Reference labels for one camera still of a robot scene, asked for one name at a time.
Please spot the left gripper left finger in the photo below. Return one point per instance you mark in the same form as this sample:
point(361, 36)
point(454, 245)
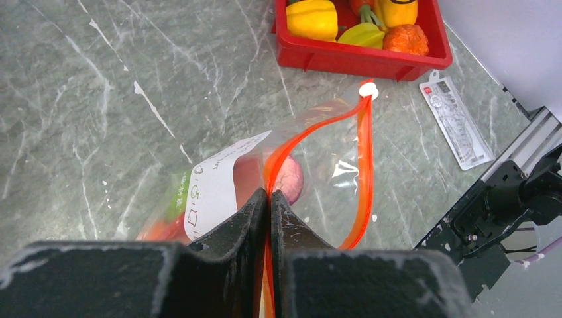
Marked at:
point(217, 275)

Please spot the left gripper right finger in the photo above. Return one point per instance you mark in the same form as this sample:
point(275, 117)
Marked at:
point(312, 279)

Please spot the orange fruit toy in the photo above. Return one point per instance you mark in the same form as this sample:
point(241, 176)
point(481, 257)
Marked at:
point(162, 231)

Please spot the purple onion toy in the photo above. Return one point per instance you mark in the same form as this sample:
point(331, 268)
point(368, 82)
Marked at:
point(290, 180)

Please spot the clear zip top bag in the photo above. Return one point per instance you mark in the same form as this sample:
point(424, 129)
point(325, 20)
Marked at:
point(332, 142)

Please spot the red plastic food bin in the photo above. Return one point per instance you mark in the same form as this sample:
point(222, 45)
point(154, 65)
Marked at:
point(306, 54)

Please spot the yellow green starfruit toy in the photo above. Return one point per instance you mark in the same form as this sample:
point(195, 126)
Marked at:
point(363, 34)

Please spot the orange carrot toy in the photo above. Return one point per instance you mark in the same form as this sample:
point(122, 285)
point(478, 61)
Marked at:
point(365, 10)

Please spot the orange bell pepper toy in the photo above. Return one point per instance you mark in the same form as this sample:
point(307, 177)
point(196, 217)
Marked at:
point(396, 13)

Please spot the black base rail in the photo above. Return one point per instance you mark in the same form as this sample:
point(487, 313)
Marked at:
point(471, 232)

